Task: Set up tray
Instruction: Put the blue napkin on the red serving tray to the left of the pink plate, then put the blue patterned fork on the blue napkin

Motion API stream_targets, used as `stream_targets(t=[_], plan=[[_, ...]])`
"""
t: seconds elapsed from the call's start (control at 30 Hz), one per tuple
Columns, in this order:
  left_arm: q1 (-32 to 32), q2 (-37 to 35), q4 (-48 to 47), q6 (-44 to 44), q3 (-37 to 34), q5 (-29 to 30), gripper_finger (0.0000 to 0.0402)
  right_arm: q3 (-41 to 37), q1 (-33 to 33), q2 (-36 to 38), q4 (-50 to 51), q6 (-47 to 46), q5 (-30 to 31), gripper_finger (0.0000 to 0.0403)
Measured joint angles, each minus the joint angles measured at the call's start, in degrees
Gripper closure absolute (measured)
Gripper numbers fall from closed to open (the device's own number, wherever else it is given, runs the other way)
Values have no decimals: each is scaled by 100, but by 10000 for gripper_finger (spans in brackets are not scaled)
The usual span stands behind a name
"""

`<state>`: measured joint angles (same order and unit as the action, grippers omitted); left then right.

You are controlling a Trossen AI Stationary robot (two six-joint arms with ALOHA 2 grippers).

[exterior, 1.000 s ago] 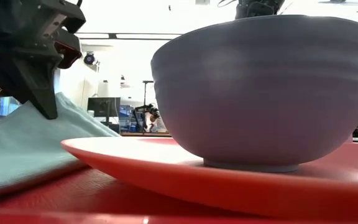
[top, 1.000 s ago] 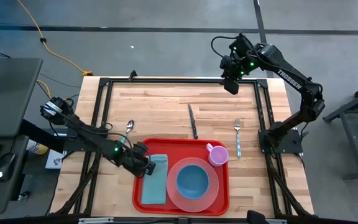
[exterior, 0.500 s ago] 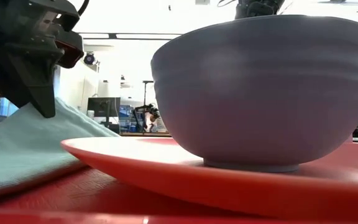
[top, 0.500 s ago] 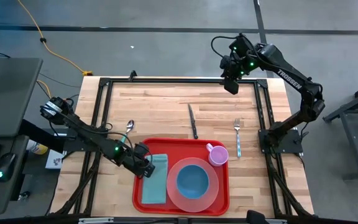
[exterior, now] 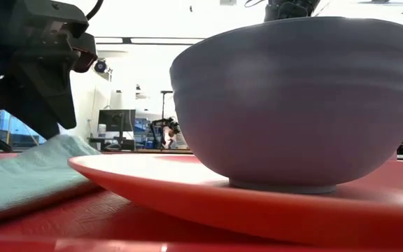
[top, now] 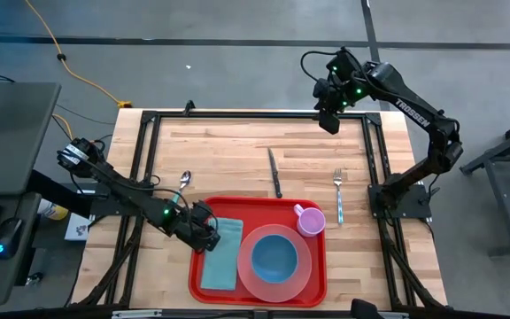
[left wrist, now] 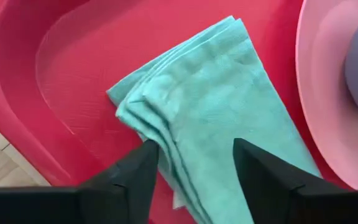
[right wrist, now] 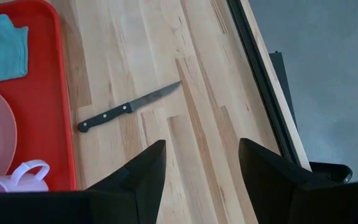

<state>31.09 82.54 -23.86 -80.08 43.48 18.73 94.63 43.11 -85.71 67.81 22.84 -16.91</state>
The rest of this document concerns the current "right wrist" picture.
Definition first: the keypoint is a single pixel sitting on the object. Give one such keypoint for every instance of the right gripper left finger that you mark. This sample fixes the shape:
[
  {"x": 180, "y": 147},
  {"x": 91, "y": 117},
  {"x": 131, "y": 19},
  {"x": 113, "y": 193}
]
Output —
[{"x": 148, "y": 186}]

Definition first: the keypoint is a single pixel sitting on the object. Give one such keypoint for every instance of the pink plastic mug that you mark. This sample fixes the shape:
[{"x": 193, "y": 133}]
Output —
[{"x": 11, "y": 183}]

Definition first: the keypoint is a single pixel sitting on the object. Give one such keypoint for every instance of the black frame clamp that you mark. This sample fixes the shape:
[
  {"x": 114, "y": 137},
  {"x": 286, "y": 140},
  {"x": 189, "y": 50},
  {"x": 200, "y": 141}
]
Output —
[{"x": 334, "y": 172}]

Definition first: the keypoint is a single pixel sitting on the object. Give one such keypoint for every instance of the black aluminium table frame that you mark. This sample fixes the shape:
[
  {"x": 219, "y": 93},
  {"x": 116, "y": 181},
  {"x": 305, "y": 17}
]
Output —
[{"x": 261, "y": 77}]

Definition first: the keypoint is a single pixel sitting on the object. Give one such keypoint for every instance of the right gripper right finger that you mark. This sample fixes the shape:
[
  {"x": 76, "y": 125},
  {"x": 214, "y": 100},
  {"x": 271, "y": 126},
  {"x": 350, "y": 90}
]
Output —
[{"x": 266, "y": 186}]

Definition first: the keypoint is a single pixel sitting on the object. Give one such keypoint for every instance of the red plastic tray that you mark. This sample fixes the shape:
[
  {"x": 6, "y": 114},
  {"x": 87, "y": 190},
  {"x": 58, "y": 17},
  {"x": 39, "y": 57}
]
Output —
[{"x": 42, "y": 109}]

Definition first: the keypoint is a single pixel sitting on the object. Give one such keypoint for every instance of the teal cloth napkin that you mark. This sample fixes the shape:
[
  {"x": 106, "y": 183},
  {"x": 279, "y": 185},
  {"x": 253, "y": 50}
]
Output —
[{"x": 2, "y": 49}]

